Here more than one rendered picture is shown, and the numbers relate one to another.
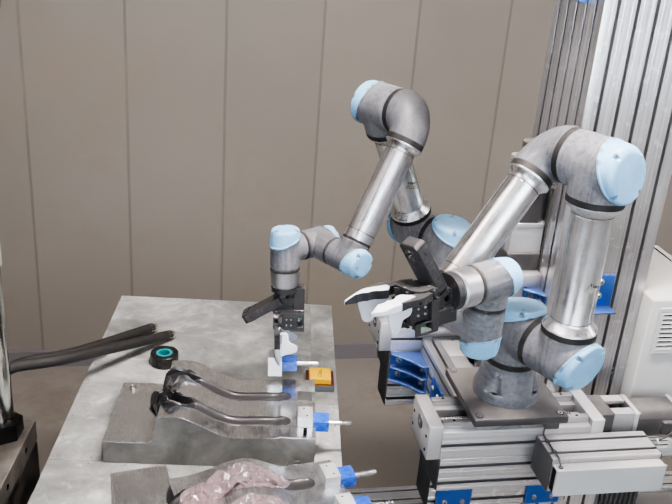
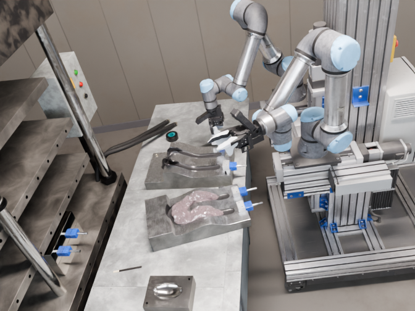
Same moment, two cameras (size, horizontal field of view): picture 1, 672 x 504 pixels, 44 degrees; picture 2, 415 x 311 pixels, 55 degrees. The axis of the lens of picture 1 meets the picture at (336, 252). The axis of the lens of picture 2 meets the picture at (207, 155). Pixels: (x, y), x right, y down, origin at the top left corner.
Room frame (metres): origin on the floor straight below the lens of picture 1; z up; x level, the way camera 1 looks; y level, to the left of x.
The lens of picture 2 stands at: (0.14, -0.37, 2.38)
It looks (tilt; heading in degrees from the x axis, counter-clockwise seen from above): 40 degrees down; 18
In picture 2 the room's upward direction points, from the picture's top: 12 degrees counter-clockwise
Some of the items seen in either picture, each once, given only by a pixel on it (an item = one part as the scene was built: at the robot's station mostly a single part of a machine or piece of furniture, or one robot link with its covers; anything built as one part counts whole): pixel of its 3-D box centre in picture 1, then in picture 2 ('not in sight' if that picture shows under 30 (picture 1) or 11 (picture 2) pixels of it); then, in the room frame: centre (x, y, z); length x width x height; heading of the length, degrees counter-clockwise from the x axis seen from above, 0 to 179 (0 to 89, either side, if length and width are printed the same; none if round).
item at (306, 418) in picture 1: (324, 422); (234, 166); (1.72, 0.00, 0.89); 0.13 x 0.05 x 0.05; 94
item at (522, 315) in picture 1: (518, 329); (314, 123); (1.68, -0.42, 1.20); 0.13 x 0.12 x 0.14; 37
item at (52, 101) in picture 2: not in sight; (97, 161); (1.94, 0.98, 0.73); 0.30 x 0.22 x 1.47; 4
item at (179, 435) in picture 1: (214, 411); (189, 164); (1.77, 0.27, 0.87); 0.50 x 0.26 x 0.14; 94
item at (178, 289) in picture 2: not in sight; (170, 295); (0.96, 0.20, 0.83); 0.20 x 0.15 x 0.07; 94
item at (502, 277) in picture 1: (490, 281); (281, 117); (1.42, -0.29, 1.43); 0.11 x 0.08 x 0.09; 127
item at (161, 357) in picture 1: (164, 357); (171, 136); (2.09, 0.47, 0.82); 0.08 x 0.08 x 0.04
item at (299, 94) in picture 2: not in sight; (293, 88); (2.17, -0.32, 1.09); 0.15 x 0.15 x 0.10
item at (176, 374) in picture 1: (221, 397); (190, 158); (1.76, 0.26, 0.92); 0.35 x 0.16 x 0.09; 94
